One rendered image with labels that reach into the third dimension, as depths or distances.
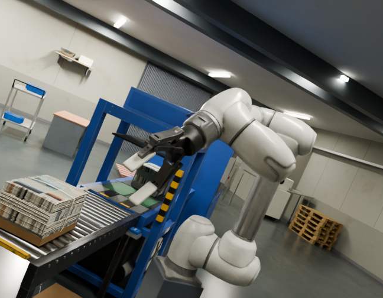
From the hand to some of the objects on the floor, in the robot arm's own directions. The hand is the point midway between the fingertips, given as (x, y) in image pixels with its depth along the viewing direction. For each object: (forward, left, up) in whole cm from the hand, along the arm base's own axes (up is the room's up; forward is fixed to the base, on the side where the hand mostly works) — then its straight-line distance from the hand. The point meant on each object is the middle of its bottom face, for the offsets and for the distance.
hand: (133, 183), depth 77 cm
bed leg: (-66, -181, -146) cm, 242 cm away
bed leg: (+3, -79, -146) cm, 166 cm away
